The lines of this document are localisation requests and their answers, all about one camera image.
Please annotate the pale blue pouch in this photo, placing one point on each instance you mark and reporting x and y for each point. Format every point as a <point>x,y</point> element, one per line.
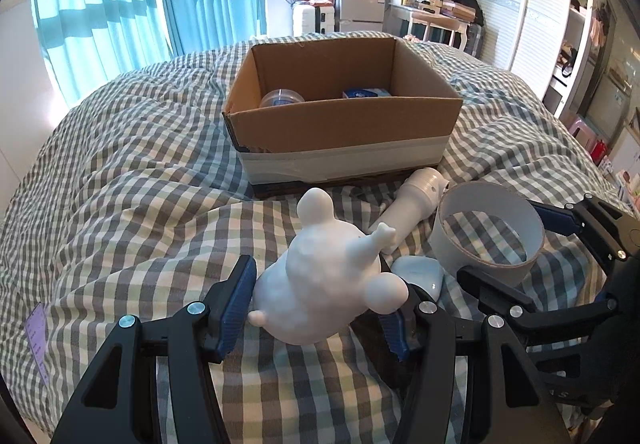
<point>420,276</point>

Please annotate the clear plastic jar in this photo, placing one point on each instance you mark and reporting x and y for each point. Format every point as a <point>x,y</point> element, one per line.
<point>281,98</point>

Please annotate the cardboard box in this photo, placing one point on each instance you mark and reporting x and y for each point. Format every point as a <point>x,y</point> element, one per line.
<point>345,143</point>

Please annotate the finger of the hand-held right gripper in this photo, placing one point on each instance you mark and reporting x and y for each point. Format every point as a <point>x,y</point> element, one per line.
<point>487,289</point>
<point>552,220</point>

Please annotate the large white tape roll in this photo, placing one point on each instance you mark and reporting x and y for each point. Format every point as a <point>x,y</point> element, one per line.
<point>457,239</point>

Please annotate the blue tissue pack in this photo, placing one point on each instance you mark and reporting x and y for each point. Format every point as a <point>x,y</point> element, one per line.
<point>366,93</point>

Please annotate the white bear figurine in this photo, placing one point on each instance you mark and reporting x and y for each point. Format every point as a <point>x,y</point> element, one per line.
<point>325,284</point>

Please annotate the pink plastic stool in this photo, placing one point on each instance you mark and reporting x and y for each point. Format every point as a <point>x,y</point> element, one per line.
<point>587,136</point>

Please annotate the wooden stool chair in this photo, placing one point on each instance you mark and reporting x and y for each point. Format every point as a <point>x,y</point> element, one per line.
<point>430,18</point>

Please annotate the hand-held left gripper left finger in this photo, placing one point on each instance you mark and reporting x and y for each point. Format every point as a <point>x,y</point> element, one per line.
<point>239,306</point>

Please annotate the white wardrobe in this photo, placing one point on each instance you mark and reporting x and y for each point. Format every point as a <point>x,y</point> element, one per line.
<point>530,13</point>

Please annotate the white suitcase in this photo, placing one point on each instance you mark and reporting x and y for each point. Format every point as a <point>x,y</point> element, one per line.
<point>312,19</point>

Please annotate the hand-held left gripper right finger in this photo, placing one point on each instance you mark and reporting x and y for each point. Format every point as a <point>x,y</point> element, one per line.
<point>395,336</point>

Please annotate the white cylindrical bottle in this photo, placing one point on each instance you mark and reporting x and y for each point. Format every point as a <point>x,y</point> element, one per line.
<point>407,206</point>

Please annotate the black bag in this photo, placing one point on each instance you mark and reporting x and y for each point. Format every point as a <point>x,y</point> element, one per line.
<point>470,3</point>

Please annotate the silver mini fridge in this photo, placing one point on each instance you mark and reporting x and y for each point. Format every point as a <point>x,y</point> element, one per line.
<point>359,8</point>

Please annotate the purple blanket label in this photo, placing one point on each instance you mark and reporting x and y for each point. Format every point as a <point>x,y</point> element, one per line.
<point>37,344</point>

